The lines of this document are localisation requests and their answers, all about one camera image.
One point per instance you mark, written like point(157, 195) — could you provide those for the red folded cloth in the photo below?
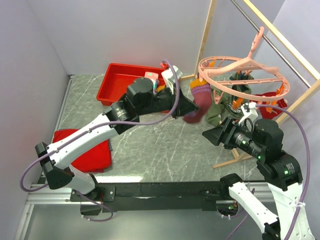
point(97, 157)

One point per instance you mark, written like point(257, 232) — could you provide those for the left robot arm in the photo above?
point(109, 124)

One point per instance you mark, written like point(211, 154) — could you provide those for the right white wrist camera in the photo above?
point(249, 111)

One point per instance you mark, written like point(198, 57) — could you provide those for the metal hanging rod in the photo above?
point(271, 44)

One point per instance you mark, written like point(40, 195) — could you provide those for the wooden drying rack frame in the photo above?
point(279, 36)

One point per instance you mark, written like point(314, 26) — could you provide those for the maroon sock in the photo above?
point(201, 92)

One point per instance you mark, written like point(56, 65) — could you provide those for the dark navy green sock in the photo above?
point(240, 76)

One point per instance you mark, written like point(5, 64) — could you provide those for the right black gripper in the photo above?
point(223, 132)

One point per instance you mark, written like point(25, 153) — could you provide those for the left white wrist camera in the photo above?
point(169, 78)

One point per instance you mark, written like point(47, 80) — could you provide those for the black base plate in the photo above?
point(143, 196)

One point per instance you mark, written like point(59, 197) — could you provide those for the pink patterned sock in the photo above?
point(154, 77)

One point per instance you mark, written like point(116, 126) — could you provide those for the red hanging sock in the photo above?
point(269, 112)

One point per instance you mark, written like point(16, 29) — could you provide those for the mustard yellow sock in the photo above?
point(160, 88)

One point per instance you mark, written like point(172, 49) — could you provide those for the red plastic bin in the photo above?
point(125, 88)

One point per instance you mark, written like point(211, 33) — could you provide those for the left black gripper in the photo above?
point(184, 106)

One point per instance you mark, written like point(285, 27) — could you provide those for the olive green sock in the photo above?
point(219, 111)

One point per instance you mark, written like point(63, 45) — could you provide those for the pink round sock hanger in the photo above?
point(215, 66)

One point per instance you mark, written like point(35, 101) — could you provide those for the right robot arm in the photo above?
point(280, 170)

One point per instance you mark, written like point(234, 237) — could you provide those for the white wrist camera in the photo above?
point(249, 111)
point(169, 78)

